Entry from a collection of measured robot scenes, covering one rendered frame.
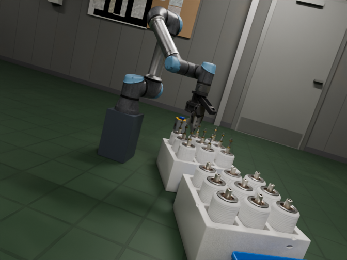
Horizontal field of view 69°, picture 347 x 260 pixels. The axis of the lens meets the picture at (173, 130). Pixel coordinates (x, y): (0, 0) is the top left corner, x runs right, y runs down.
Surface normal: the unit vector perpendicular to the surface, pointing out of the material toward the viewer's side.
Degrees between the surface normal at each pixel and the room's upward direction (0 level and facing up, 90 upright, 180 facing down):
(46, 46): 90
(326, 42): 90
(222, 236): 90
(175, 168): 90
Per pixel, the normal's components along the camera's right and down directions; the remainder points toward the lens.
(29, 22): -0.22, 0.16
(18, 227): 0.26, -0.94
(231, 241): 0.16, 0.26
